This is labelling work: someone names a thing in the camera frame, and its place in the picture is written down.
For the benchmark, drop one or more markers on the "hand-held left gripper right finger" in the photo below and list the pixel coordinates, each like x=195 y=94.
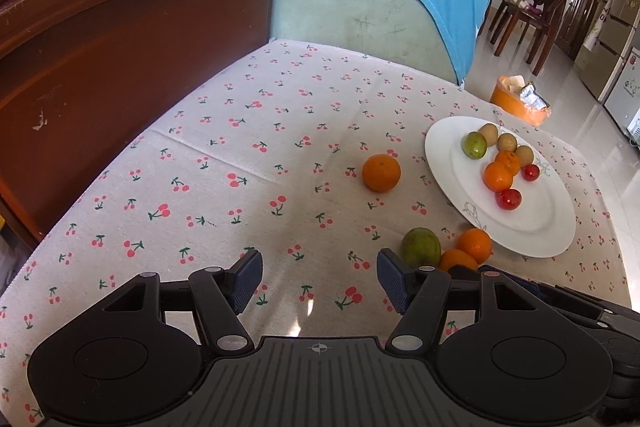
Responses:
x=392 y=282

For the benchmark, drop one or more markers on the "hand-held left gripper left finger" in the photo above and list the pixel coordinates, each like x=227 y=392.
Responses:
x=247 y=279

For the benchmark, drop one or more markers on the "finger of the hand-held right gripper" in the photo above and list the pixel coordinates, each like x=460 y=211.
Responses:
x=530 y=289

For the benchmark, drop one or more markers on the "white plate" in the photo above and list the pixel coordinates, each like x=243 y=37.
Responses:
x=535 y=222

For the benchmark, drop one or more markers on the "orange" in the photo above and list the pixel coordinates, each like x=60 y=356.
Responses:
x=381 y=173
x=475 y=244
x=498 y=177
x=511 y=159
x=457 y=261

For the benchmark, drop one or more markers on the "red tomato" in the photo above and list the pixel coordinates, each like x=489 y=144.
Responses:
x=531 y=172
x=509 y=199

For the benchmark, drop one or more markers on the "brown kiwi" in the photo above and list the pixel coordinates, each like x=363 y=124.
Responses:
x=506 y=142
x=488 y=133
x=524 y=154

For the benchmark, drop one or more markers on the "green round fruit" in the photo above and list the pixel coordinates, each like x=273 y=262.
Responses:
x=421 y=248
x=474 y=144

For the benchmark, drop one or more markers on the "cherry print tablecloth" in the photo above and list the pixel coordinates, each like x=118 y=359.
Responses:
x=240 y=167

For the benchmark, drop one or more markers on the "orange bin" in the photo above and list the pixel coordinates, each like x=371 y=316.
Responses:
x=512 y=104

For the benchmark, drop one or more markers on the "silver foil packet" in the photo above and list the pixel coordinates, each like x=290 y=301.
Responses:
x=532 y=96

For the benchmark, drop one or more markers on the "white refrigerator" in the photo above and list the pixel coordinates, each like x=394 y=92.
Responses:
x=617 y=57

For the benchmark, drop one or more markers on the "brown wooden cabinet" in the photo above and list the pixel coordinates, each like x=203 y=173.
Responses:
x=125 y=57

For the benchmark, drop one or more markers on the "dark wooden chair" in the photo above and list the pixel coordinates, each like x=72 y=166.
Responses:
x=535 y=17

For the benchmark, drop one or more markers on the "pale green sofa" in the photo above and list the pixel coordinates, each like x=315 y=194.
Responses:
x=350 y=7

